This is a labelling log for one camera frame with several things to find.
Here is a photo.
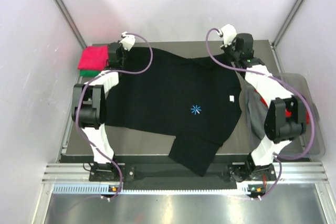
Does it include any black t shirt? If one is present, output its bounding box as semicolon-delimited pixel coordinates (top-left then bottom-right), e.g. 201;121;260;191
106;47;241;176

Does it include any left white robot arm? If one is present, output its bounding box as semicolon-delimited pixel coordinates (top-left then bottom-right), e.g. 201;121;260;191
71;41;127;180

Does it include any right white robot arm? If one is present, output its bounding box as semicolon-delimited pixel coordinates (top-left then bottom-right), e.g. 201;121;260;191
222;32;307;182

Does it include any folded pink t shirt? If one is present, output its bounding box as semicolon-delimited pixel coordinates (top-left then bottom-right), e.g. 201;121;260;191
78;46;108;71

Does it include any folded green t shirt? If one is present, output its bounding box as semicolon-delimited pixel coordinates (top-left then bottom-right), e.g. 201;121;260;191
79;70;101;77

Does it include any grey t shirt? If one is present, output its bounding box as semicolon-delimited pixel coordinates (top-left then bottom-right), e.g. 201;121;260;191
239;82;268;147

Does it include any red t shirt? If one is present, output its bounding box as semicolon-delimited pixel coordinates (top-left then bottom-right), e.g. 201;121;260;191
256;91;309;125

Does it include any clear plastic bin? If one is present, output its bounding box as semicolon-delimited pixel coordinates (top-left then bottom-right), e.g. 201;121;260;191
245;73;326;159

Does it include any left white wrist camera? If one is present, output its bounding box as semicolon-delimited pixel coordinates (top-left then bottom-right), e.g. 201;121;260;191
119;31;135;51

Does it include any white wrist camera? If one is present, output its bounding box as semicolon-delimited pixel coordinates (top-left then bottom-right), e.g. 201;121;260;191
217;24;237;47
119;31;135;51

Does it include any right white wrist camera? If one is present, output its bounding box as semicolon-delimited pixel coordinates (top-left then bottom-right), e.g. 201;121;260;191
217;24;237;47

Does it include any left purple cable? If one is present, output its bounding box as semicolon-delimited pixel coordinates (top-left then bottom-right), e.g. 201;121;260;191
75;33;154;201

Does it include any purple cable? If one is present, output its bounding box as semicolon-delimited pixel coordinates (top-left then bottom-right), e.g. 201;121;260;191
205;27;315;201
75;33;154;201

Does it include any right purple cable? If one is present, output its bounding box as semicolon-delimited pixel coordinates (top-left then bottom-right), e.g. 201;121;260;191
205;27;315;201

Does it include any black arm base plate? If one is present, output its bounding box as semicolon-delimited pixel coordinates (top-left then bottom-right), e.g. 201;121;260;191
89;162;278;190

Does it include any aluminium frame rail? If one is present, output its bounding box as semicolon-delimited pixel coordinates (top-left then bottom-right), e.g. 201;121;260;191
42;162;328;184

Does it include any slotted grey cable duct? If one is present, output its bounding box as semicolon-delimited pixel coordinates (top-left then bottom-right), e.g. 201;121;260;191
52;183;268;196

